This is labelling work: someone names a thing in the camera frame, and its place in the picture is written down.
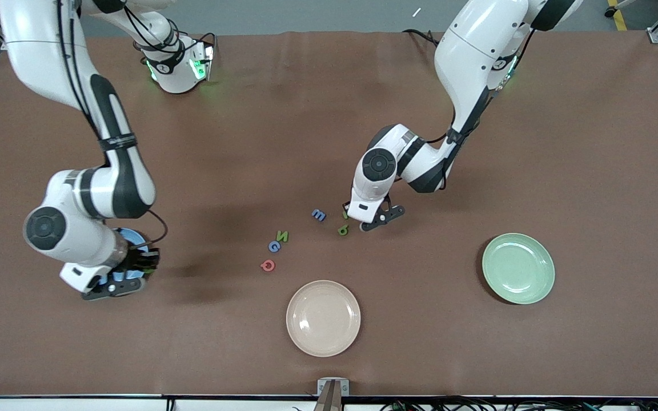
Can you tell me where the blue plate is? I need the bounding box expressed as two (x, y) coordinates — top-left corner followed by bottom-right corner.
(113, 228), (150, 280)

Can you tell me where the beige plate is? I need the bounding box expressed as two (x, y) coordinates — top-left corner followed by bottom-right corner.
(286, 280), (361, 358)

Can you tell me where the green plate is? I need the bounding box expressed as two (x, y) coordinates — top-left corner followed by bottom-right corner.
(482, 233), (556, 305)

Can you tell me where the brown table cover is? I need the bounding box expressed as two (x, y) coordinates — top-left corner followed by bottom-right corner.
(0, 30), (658, 397)

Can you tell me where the white table edge profile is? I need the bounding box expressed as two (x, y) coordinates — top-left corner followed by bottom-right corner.
(0, 395), (658, 411)

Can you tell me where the metal base connector box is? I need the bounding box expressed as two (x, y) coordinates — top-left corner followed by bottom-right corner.
(191, 41), (216, 82)

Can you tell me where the yellow floor tape strip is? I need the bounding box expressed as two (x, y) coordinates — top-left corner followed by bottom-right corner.
(608, 0), (627, 31)

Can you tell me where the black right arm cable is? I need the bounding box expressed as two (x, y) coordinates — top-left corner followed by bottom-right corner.
(57, 0), (168, 249)

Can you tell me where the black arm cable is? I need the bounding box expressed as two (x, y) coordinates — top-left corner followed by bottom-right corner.
(57, 0), (168, 249)
(424, 29), (536, 144)

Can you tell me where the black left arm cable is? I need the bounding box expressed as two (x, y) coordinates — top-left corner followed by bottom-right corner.
(424, 29), (536, 144)

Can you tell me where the black base cable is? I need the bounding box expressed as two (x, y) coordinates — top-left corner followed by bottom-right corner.
(402, 29), (439, 47)

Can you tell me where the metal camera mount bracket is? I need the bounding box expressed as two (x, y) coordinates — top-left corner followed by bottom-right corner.
(313, 378), (350, 411)

